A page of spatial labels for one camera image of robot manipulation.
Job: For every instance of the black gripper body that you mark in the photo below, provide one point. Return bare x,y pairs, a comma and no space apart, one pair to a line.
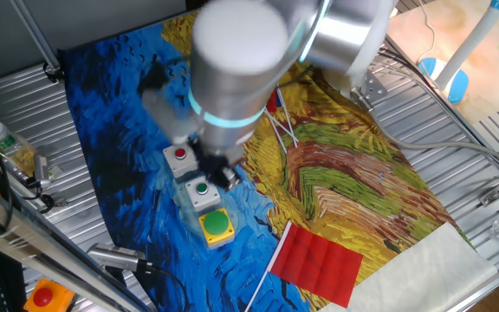
210,162

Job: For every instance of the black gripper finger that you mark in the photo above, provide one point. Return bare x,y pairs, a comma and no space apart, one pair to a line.
221,180
233,177

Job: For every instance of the grey box small green button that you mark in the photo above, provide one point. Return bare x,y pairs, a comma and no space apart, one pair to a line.
204,197

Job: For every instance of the grey box red button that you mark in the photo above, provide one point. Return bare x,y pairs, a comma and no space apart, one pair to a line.
180,162

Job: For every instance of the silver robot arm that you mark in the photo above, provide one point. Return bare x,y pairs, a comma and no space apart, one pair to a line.
232,65

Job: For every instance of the yellow box green mushroom button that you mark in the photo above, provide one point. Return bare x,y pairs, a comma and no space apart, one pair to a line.
216,223

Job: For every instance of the small green flag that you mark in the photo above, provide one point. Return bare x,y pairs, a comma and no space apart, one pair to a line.
282,128

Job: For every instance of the small red flag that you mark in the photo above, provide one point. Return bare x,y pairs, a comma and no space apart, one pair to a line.
271,102

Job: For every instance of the painted blue yellow cloth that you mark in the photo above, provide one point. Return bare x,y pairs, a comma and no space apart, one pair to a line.
340,182

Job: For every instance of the large red flag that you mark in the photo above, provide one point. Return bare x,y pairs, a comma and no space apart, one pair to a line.
319,264

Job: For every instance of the black pole clamp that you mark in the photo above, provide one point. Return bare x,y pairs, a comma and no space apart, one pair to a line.
53,73

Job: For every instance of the clear bottle yellow contents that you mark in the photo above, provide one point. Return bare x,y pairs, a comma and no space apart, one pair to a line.
13,147

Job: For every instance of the orange emergency stop box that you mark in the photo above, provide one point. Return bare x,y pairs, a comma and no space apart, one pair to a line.
43,297

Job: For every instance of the grey metal pole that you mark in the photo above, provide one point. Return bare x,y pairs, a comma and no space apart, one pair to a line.
35,37

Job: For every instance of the light wooden board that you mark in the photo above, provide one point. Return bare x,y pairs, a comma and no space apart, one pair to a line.
410,30

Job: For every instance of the white blue stand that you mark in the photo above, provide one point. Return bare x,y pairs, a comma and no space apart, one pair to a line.
466,47

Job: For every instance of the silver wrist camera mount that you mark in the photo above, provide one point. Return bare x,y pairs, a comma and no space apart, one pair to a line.
167,112

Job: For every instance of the silver ribbed camera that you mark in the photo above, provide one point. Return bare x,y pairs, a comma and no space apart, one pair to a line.
115,256

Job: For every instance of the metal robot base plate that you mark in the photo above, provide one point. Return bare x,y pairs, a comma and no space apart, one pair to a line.
373,84

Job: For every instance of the small silver camera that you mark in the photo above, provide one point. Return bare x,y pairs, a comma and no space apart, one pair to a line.
40,171

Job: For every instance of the aluminium frame bar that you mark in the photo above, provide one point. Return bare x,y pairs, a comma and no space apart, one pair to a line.
24,247

